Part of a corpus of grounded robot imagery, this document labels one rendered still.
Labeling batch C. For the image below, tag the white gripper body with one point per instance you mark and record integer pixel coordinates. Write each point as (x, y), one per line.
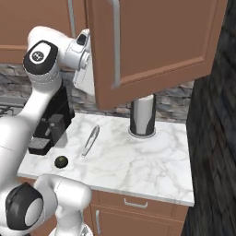
(85, 80)

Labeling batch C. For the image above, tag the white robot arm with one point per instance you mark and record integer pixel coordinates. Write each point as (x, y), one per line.
(18, 138)

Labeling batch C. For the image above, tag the stove hob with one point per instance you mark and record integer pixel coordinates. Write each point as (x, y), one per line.
(7, 110)

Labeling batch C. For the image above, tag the brown base cabinet door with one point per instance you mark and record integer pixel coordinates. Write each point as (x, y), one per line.
(138, 226)

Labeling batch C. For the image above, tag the black coffee machine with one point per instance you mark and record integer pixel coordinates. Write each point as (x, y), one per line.
(56, 120)

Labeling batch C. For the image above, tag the silver tongs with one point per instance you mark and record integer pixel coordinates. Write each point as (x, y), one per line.
(91, 139)

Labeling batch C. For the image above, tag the white paper towel roll holder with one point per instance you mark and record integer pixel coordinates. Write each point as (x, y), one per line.
(143, 116)

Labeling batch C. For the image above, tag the dark green avocado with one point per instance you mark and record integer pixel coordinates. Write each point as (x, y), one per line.
(61, 162)

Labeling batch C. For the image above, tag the brown drawer front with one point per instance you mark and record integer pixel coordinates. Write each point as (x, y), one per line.
(162, 207)

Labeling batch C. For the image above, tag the brown wall cabinet door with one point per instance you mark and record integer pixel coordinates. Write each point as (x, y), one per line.
(30, 18)
(159, 40)

